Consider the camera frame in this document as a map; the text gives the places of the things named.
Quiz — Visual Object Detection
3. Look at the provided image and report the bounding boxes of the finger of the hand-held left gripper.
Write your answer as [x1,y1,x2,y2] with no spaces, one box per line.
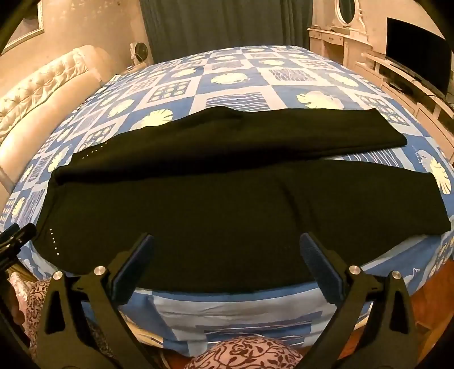
[0,223,38,274]

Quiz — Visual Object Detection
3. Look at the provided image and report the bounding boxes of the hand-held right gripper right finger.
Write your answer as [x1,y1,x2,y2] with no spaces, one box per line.
[299,232,423,369]

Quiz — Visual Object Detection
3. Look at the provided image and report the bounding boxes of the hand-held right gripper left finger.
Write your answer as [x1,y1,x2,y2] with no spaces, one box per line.
[35,232,160,369]

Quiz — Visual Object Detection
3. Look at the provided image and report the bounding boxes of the black pants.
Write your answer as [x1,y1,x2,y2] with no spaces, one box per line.
[35,106,452,294]

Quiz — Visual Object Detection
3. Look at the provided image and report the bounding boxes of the person's floral patterned clothing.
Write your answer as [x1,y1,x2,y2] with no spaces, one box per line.
[7,271,306,369]

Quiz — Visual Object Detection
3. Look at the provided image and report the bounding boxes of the cream tufted headboard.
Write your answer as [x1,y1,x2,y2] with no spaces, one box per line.
[0,44,117,199]

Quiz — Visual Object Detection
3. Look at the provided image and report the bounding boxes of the white television cabinet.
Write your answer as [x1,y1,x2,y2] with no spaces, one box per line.
[355,50,454,160]

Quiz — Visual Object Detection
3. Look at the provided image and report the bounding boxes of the blue patterned bed sheet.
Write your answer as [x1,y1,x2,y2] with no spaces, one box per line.
[0,44,454,357]

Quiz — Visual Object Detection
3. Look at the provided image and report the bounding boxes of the small round fan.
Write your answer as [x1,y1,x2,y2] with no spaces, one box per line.
[128,41,149,66]

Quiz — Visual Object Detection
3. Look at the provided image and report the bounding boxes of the white vanity dresser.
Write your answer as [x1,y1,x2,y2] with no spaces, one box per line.
[307,25,373,72]

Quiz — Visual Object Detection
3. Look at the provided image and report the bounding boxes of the black television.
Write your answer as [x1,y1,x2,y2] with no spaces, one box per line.
[385,17,449,98]

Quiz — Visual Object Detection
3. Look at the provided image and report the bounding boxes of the dark green curtain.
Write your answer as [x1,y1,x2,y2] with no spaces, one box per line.
[138,0,314,64]

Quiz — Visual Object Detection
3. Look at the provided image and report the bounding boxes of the oval vanity mirror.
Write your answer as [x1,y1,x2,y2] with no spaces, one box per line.
[334,0,359,25]

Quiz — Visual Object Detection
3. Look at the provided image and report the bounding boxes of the framed wall picture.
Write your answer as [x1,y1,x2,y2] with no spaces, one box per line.
[0,0,45,55]

